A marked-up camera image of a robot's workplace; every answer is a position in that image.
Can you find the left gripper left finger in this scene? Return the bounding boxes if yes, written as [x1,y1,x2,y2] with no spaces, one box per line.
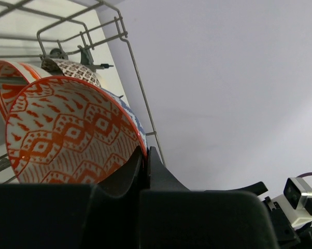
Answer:
[0,147,143,248]

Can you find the red patterned bowl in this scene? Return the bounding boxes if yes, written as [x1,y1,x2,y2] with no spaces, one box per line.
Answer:
[6,76,148,184]

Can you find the grey wire dish rack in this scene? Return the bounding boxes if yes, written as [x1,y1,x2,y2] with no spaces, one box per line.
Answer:
[0,1,158,184]

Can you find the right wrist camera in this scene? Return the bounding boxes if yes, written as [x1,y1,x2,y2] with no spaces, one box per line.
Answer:
[271,177,312,228]

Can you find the grey patterned bowl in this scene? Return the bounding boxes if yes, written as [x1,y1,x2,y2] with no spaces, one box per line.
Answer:
[41,58,101,88]

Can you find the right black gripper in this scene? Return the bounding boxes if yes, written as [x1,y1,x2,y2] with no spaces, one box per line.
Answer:
[205,181,312,248]

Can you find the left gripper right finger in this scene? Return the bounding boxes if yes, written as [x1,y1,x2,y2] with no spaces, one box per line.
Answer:
[140,147,278,248]

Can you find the orange floral bowl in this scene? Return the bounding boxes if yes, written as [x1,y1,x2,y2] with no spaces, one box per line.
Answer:
[0,60,51,121]

